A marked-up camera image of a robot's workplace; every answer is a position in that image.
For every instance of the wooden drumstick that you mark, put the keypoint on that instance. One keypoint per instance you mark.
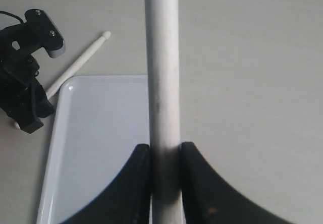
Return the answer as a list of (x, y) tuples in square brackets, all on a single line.
[(77, 64), (162, 41)]

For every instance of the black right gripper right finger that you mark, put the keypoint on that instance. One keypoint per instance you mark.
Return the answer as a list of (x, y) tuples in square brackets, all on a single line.
[(208, 198)]

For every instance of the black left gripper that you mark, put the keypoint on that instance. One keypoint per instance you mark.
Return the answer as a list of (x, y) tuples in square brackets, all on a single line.
[(27, 100)]

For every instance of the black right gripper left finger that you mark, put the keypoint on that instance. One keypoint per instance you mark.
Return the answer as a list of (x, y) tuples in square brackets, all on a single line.
[(127, 198)]

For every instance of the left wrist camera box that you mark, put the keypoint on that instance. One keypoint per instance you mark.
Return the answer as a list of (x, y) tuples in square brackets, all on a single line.
[(46, 32)]

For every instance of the white rectangular plastic tray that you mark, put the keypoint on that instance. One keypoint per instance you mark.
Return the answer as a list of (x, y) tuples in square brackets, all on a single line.
[(99, 120)]

